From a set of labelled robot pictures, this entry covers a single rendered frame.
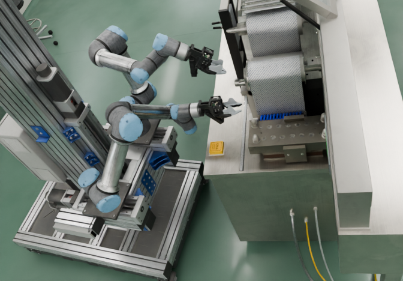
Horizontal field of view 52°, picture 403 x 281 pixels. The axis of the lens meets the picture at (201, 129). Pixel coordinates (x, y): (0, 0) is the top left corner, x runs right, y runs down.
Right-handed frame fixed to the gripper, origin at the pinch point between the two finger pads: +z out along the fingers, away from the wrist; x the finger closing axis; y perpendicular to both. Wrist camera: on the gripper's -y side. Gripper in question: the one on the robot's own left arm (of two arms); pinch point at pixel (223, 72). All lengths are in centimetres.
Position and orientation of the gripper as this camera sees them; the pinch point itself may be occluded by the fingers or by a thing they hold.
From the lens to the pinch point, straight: 196.5
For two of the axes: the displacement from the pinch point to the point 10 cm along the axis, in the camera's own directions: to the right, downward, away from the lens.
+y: 4.1, -5.3, -7.4
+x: 1.1, -7.8, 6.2
